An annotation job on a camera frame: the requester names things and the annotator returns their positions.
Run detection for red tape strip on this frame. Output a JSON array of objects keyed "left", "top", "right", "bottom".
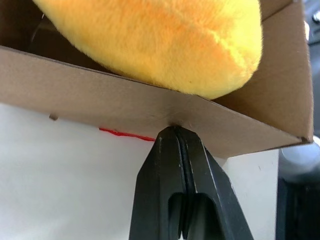
[{"left": 98, "top": 127, "right": 157, "bottom": 142}]

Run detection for yellow plush toy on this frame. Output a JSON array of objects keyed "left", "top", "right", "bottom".
[{"left": 32, "top": 0, "right": 263, "bottom": 100}]

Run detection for brown cardboard box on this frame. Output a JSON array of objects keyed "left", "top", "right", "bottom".
[{"left": 0, "top": 0, "right": 315, "bottom": 161}]

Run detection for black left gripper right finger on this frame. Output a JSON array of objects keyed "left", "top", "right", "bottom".
[{"left": 175, "top": 127, "right": 255, "bottom": 240}]

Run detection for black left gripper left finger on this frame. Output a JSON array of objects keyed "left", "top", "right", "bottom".
[{"left": 129, "top": 126, "right": 188, "bottom": 240}]

